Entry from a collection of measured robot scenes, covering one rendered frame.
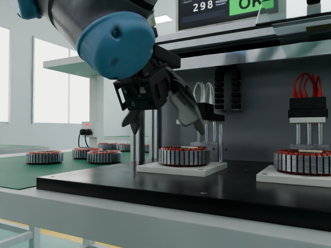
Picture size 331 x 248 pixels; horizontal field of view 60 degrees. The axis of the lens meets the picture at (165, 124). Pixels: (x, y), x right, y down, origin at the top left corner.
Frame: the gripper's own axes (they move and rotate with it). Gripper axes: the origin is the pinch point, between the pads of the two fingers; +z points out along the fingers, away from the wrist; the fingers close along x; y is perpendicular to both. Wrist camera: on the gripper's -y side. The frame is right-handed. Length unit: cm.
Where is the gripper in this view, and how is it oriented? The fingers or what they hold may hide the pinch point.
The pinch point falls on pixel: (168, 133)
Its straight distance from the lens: 56.5
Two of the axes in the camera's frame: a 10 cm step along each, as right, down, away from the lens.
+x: 8.8, -0.1, -4.7
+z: 2.4, 8.7, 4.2
